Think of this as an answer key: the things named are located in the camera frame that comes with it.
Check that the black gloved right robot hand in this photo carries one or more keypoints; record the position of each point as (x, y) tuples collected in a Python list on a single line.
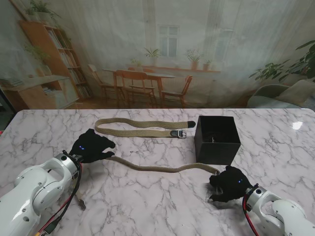
[(231, 184)]

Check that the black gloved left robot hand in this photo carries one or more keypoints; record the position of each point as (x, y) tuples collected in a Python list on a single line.
[(91, 147)]

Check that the black belt storage box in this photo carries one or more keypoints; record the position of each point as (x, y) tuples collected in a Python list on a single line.
[(216, 152)]

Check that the dark brown woven belt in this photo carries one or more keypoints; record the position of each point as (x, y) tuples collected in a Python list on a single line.
[(216, 137)]

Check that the beige woven belt double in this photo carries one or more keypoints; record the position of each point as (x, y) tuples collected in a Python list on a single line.
[(137, 133), (157, 169)]

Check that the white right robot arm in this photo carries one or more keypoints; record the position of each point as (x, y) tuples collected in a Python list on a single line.
[(275, 211)]

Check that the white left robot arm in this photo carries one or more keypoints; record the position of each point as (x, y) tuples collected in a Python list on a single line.
[(34, 194)]

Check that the black panel beside backdrop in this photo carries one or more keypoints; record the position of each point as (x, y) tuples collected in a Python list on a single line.
[(3, 115)]

